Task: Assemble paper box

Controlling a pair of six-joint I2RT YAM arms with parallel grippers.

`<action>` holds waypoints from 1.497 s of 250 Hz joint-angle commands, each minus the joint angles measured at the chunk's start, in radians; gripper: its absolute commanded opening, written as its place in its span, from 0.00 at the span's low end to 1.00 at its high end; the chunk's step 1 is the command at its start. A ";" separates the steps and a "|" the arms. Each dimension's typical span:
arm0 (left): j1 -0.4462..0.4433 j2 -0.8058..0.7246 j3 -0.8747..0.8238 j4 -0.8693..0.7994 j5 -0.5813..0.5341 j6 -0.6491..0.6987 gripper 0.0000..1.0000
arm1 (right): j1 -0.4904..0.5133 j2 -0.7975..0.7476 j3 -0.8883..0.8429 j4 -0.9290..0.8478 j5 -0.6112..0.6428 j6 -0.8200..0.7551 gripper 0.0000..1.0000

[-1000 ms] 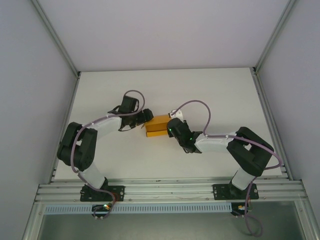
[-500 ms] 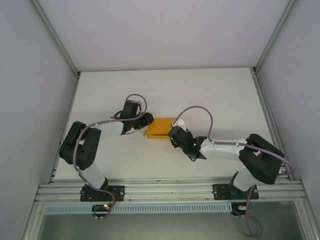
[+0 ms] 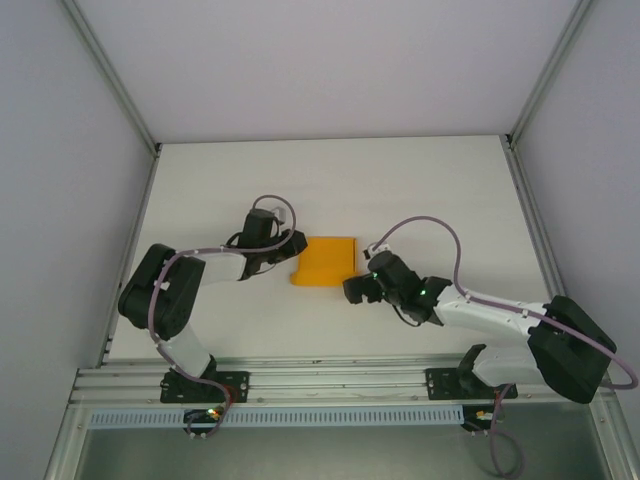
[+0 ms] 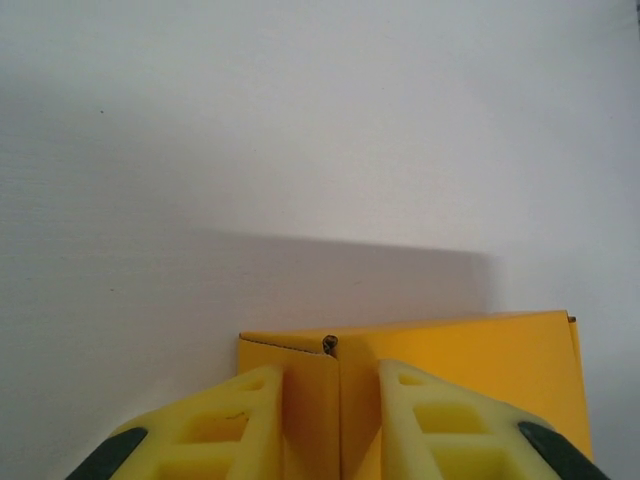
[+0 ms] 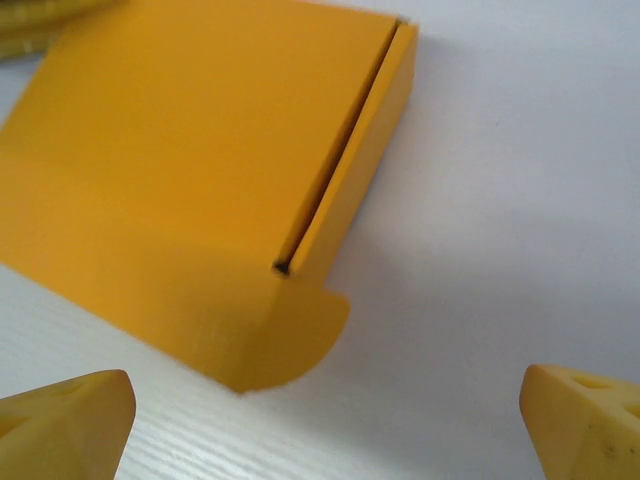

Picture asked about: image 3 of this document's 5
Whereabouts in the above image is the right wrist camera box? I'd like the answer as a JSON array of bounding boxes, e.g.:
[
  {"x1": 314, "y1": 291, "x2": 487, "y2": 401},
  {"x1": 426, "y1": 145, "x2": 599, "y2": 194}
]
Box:
[{"x1": 362, "y1": 241, "x2": 393, "y2": 261}]

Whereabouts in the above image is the grey metal sheet panel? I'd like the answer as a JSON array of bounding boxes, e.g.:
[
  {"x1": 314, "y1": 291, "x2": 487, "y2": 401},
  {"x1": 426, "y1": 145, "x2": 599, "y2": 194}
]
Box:
[{"x1": 42, "y1": 402, "x2": 640, "y2": 480}]

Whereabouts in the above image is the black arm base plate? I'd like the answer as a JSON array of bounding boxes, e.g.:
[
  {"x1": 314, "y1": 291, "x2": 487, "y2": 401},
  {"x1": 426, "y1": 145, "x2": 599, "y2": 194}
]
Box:
[
  {"x1": 424, "y1": 366, "x2": 517, "y2": 402},
  {"x1": 159, "y1": 370, "x2": 252, "y2": 405}
]

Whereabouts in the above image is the slotted grey cable duct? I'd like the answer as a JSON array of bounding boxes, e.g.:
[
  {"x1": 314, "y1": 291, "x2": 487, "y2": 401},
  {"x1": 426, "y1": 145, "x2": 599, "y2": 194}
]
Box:
[{"x1": 87, "y1": 405, "x2": 465, "y2": 430}]

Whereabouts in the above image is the aluminium table side rail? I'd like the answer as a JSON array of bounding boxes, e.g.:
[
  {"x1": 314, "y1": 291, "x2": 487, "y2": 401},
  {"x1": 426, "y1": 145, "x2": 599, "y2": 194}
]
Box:
[
  {"x1": 94, "y1": 144, "x2": 162, "y2": 369},
  {"x1": 500, "y1": 134, "x2": 590, "y2": 362}
]

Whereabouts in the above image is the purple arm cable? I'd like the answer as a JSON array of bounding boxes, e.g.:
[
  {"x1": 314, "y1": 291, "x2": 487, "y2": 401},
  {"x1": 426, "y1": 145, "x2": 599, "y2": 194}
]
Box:
[
  {"x1": 148, "y1": 193, "x2": 299, "y2": 441},
  {"x1": 368, "y1": 215, "x2": 640, "y2": 477}
]

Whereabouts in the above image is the orange cardboard box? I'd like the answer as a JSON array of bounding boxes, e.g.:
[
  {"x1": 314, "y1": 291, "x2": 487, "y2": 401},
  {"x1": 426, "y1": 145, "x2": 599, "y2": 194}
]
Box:
[{"x1": 288, "y1": 235, "x2": 360, "y2": 289}]

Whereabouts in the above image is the aluminium frame post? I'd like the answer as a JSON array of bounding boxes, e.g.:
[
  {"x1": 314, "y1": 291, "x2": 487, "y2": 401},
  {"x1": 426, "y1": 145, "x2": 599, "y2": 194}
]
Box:
[
  {"x1": 503, "y1": 0, "x2": 600, "y2": 151},
  {"x1": 61, "y1": 0, "x2": 163, "y2": 156}
]

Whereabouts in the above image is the small circuit board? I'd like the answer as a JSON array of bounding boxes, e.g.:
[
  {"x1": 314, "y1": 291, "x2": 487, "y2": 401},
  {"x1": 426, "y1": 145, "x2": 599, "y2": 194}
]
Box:
[
  {"x1": 183, "y1": 407, "x2": 227, "y2": 428},
  {"x1": 461, "y1": 403, "x2": 506, "y2": 433}
]

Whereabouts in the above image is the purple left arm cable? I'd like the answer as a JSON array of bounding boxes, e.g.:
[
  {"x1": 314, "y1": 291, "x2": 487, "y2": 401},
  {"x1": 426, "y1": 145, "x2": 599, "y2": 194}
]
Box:
[{"x1": 148, "y1": 193, "x2": 299, "y2": 441}]

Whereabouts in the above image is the aluminium mounting rail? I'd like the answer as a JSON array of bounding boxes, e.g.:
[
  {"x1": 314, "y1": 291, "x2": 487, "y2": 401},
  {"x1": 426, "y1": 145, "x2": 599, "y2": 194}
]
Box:
[{"x1": 68, "y1": 353, "x2": 615, "y2": 407}]

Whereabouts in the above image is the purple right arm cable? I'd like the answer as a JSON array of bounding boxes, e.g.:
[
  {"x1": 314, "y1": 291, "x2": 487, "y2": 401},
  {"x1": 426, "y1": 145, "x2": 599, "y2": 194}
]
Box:
[{"x1": 368, "y1": 215, "x2": 640, "y2": 477}]

